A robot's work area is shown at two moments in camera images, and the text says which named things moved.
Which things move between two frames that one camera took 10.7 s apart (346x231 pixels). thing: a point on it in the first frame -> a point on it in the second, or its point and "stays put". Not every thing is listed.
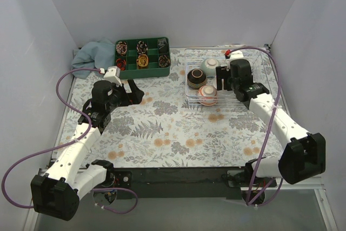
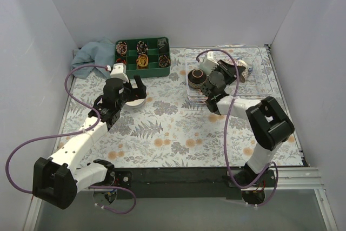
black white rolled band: (141, 47) stays put
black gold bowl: (196, 78) stays put
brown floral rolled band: (164, 61) stays put
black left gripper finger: (137, 94) -> (141, 87)
